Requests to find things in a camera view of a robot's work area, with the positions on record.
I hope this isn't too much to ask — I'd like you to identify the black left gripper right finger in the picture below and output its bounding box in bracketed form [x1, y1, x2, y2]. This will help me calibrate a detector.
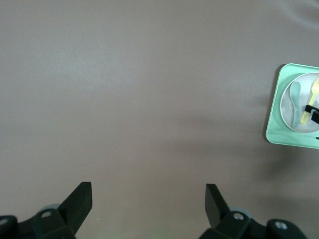
[199, 184, 269, 239]

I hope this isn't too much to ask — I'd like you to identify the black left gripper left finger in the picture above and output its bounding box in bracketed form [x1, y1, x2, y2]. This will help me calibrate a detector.
[18, 182, 93, 239]

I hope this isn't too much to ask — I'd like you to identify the yellow plastic fork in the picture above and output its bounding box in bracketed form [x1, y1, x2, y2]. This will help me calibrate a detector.
[300, 78, 319, 125]

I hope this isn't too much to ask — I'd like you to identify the mint green plastic spoon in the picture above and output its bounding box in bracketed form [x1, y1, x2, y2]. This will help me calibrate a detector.
[289, 81, 302, 127]

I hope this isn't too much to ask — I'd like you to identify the round white plate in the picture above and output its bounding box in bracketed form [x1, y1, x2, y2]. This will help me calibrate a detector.
[280, 72, 319, 133]

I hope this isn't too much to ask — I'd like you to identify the mint green rectangular tray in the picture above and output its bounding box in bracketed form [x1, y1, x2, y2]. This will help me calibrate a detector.
[265, 63, 319, 149]

